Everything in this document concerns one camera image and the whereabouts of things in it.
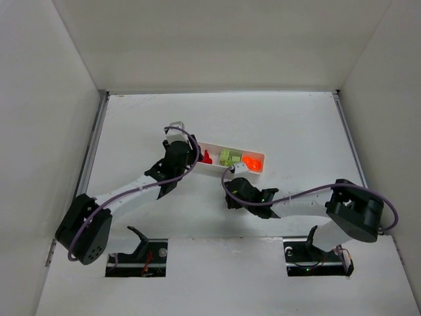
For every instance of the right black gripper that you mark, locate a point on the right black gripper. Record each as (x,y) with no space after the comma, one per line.
(232,187)

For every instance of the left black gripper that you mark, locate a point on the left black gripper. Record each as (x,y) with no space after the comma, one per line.
(193,145)

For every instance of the orange round lego piece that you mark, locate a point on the orange round lego piece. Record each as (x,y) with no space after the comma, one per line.
(254,165)

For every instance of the red half-round lego piece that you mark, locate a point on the red half-round lego piece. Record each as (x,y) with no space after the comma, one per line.
(207,160)

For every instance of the orange half-round lego piece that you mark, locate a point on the orange half-round lego piece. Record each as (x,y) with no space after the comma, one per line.
(247,160)

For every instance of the green lego brick studs up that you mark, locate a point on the green lego brick studs up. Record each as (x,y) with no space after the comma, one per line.
(224,155)

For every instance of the green lego brick underside up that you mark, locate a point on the green lego brick underside up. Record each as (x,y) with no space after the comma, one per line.
(235,157)

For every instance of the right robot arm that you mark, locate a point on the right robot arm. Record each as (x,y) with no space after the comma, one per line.
(354,212)

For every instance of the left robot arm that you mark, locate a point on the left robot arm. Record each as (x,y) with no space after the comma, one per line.
(85,231)

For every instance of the white three-compartment tray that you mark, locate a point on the white three-compartment tray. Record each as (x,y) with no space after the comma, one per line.
(217,158)

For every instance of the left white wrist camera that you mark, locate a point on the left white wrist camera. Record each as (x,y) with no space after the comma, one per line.
(175,135)

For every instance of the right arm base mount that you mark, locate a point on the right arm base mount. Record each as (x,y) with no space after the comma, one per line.
(302,259)

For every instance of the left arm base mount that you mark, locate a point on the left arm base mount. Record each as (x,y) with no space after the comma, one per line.
(148,260)

